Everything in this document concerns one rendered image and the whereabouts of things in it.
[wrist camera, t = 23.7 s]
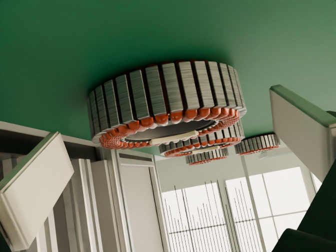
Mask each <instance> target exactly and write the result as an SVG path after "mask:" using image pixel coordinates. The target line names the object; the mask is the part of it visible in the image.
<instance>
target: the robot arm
mask: <svg viewBox="0 0 336 252"><path fill-rule="evenodd" d="M269 95H270V104H271V114H272V123H273V132H274V133H275V134H276V135H277V136H278V137H279V138H280V139H281V140H282V141H283V142H284V143H285V144H286V145H287V147H288V148H289V149H290V150H291V151H292V152H293V153H294V154H295V155H296V156H297V157H298V158H299V159H300V160H301V162H302V163H303V164H304V165H305V166H306V167H307V168H308V169H309V170H310V171H311V172H312V173H313V174H314V175H315V177H316V178H317V179H318V180H319V181H320V182H321V183H322V184H321V186H320V188H319V190H318V191H317V193H316V195H315V197H314V199H313V200H312V202H311V204H310V206H309V208H308V209H307V211H306V213H305V215H304V217H303V218H302V220H301V222H300V224H299V226H298V227H297V229H292V228H286V229H285V230H284V232H283V233H282V235H281V236H280V238H279V240H278V241H277V243H276V245H275V246H274V248H273V250H272V251H271V252H336V112H334V111H330V110H328V111H324V110H322V109H321V108H319V107H317V106H316V105H314V104H312V103H311V102H309V101H307V100H306V99H304V98H302V97H300V96H299V95H297V94H295V93H294V92H292V91H290V90H289V89H287V88H285V87H284V86H282V85H280V84H278V85H273V86H271V88H269ZM73 173H74V169H73V166H72V164H71V161H70V158H69V155H68V153H67V150H66V147H65V144H64V142H63V139H62V136H61V133H60V132H58V131H55V132H50V133H49V134H48V135H47V136H46V137H45V138H44V139H43V140H42V141H41V142H40V143H39V144H38V145H37V146H36V147H35V148H34V149H33V150H32V151H31V152H30V153H29V154H28V155H27V156H26V157H25V158H24V159H23V160H22V161H21V162H20V163H19V164H18V165H17V166H16V167H15V168H14V169H13V170H12V171H10V172H9V173H8V174H7V175H6V176H5V177H4V178H3V179H2V180H1V181H0V252H12V251H11V249H10V247H9V246H8V244H7V242H6V240H7V238H8V240H9V242H10V244H11V246H12V248H13V249H14V251H21V250H26V249H28V248H29V247H30V245H31V243H32V242H33V240H34V238H35V237H36V235H37V233H38V232H39V230H40V228H41V227H42V225H43V223H44V222H45V220H46V218H47V217H48V215H49V213H50V212H51V210H52V208H53V207H54V205H55V203H56V202H57V200H58V198H59V197H60V195H61V193H62V192H63V190H64V188H65V187H66V185H67V183H68V182H69V180H70V178H71V177H72V175H73Z"/></svg>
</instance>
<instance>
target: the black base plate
mask: <svg viewBox="0 0 336 252"><path fill-rule="evenodd" d="M43 139H44V137H40V136H35V135H30V134H24V133H19V132H13V131H8V130H2V129H0V181H1V180H2V179H3V178H4V172H3V160H7V159H18V158H19V157H20V156H25V155H28V154H29V153H30V152H31V151H32V150H33V149H34V148H35V147H36V146H37V145H38V144H39V143H40V142H41V141H42V140H43ZM63 142H64V145H65V148H66V151H67V153H68V156H69V159H70V161H72V160H77V159H84V160H86V159H87V160H90V163H92V162H96V161H97V154H96V148H95V146H89V145H84V144H78V143H73V142H68V141H63Z"/></svg>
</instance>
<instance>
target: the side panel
mask: <svg viewBox="0 0 336 252"><path fill-rule="evenodd" d="M95 150H96V157H97V161H102V160H106V161H107V167H108V174H109V180H110V187H111V194H112V200H113V207H114V213H115V220H116V226H117V233H118V239H119V246H120V252H173V251H172V246H171V241H170V235H169V230H168V224H167V219H166V213H165V208H164V202H163V197H162V191H161V186H160V180H159V175H158V169H157V164H156V158H155V155H153V154H148V153H144V152H139V151H135V150H130V149H108V148H104V147H96V148H95Z"/></svg>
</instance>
